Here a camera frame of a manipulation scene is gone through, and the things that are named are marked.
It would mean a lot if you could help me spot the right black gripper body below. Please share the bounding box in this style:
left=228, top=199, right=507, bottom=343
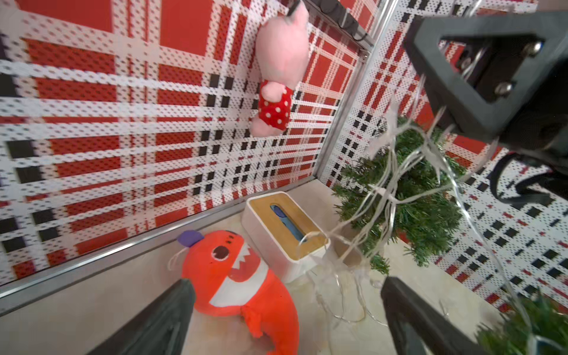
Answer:
left=469, top=39, right=568, bottom=170

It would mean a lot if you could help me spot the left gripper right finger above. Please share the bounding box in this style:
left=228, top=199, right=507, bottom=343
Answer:
left=381, top=277, right=485, bottom=354

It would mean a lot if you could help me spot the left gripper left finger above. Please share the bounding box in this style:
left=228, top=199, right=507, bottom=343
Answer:
left=90, top=279, right=195, bottom=354

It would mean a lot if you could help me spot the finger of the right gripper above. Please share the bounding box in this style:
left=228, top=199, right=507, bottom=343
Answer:
left=404, top=11, right=567, bottom=143

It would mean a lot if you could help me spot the clear star string light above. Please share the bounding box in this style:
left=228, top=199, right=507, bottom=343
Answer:
left=323, top=97, right=537, bottom=354

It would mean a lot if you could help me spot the small christmas tree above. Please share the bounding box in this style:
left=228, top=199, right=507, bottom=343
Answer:
left=329, top=116, right=465, bottom=275
left=476, top=294, right=567, bottom=354

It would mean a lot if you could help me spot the red shark plush toy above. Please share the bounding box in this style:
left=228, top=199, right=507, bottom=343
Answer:
left=177, top=230, right=300, bottom=354

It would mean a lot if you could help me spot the white wooden tissue box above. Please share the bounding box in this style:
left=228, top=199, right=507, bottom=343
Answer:
left=241, top=192, right=330, bottom=283

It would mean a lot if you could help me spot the pink pig plush toy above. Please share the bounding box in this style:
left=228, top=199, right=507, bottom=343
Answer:
left=250, top=1, right=309, bottom=138

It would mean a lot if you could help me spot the black hook rail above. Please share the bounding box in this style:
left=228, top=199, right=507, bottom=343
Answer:
left=305, top=0, right=374, bottom=53

